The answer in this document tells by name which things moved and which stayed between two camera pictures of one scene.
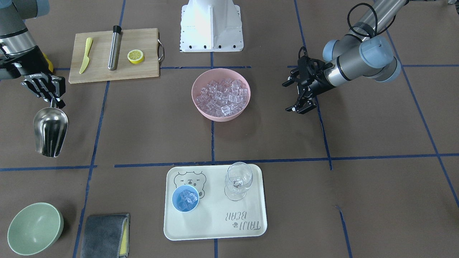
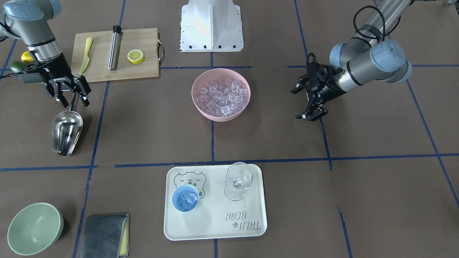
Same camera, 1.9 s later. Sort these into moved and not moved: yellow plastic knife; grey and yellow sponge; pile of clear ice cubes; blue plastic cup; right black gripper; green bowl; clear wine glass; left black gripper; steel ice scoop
Moved: left black gripper; steel ice scoop; right black gripper
Not moved: pile of clear ice cubes; grey and yellow sponge; green bowl; blue plastic cup; clear wine glass; yellow plastic knife
